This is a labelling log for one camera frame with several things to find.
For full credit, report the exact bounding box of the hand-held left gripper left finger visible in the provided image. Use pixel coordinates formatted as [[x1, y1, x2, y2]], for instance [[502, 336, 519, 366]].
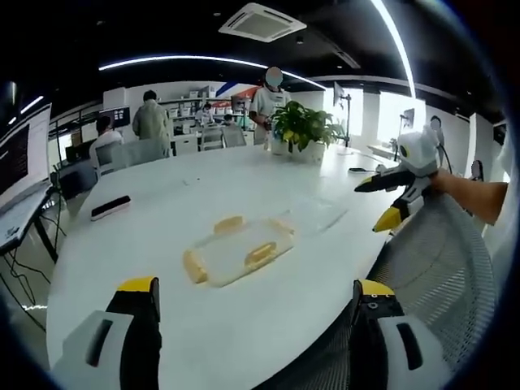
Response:
[[50, 275, 164, 390]]

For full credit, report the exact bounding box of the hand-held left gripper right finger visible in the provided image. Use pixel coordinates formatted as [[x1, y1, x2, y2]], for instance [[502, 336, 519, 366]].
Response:
[[349, 278, 453, 390]]

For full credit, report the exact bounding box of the clear lid with yellow buckles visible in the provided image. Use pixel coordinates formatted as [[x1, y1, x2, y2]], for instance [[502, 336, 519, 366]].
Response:
[[181, 214, 297, 290]]

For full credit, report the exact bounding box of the grey mesh office chair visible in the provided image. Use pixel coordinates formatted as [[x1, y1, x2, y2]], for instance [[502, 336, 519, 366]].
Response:
[[279, 193, 497, 390]]

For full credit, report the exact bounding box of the green potted plant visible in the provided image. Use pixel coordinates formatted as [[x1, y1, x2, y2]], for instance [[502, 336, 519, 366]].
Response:
[[269, 100, 347, 164]]

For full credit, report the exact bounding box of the person's white shirt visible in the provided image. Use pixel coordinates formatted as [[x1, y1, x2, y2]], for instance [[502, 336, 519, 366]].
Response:
[[493, 133, 519, 247]]

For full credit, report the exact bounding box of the black and white board eraser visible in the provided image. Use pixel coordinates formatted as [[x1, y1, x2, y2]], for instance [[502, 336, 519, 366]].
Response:
[[90, 195, 132, 222]]

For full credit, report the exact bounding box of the white side desk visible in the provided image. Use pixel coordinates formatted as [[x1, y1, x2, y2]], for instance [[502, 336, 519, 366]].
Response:
[[0, 183, 56, 265]]

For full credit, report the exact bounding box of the ceiling air conditioner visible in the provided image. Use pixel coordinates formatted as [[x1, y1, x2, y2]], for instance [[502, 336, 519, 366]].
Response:
[[218, 2, 308, 44]]

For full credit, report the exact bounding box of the large computer monitor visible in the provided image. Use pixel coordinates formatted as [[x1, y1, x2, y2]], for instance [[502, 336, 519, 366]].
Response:
[[0, 102, 54, 209]]

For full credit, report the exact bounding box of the white storage shelf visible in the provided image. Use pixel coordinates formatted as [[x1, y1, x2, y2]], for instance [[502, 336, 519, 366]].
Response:
[[157, 89, 223, 125]]

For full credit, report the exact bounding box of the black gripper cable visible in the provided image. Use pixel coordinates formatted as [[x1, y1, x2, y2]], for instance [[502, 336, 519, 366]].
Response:
[[435, 140, 455, 176]]

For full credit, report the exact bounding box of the dark wall screen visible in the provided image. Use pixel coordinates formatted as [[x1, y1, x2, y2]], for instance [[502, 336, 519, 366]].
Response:
[[98, 106, 132, 128]]

